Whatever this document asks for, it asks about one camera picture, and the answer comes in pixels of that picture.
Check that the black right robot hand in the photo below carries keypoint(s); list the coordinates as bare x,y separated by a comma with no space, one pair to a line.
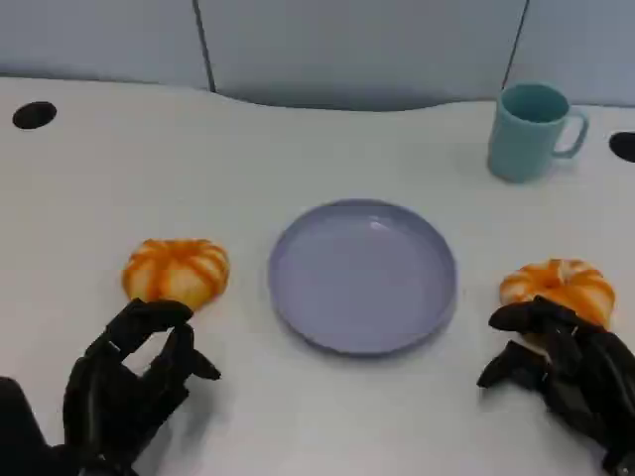
590,377

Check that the lilac round plate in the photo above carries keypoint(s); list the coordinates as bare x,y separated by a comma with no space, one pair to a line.
362,277

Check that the orange white striped bread roll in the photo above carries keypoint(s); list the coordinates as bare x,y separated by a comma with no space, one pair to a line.
173,268
555,280

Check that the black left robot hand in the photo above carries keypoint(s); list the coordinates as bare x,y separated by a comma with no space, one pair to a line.
114,396

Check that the grey partition panel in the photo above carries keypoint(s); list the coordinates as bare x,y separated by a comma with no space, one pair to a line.
580,39
357,49
99,39

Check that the pale green mug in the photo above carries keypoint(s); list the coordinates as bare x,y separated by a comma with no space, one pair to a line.
521,149

